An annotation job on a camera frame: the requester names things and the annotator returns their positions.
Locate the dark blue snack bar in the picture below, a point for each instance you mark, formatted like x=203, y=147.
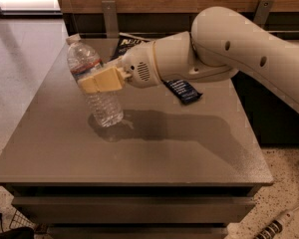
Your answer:
x=183, y=90

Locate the white power strip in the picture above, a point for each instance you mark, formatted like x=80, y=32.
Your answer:
x=277, y=224

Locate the grey drawer cabinet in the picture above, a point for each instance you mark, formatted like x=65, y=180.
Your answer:
x=166, y=171

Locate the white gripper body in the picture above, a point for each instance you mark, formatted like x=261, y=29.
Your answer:
x=139, y=65

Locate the right metal wall bracket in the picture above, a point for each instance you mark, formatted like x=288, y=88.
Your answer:
x=262, y=12

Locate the clear plastic water bottle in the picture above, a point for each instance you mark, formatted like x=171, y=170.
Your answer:
x=84, y=63

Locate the metal wall bracket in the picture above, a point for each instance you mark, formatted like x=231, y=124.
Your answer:
x=111, y=18
x=262, y=12

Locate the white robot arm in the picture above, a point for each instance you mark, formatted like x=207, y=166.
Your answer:
x=221, y=43

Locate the blue chip bag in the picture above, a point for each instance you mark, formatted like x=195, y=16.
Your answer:
x=127, y=41

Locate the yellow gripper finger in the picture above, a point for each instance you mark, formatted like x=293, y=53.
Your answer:
x=106, y=80
x=114, y=63

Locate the black wire basket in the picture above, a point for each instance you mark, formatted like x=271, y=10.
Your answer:
x=18, y=228

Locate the left metal wall bracket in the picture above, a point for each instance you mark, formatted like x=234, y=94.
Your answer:
x=111, y=18

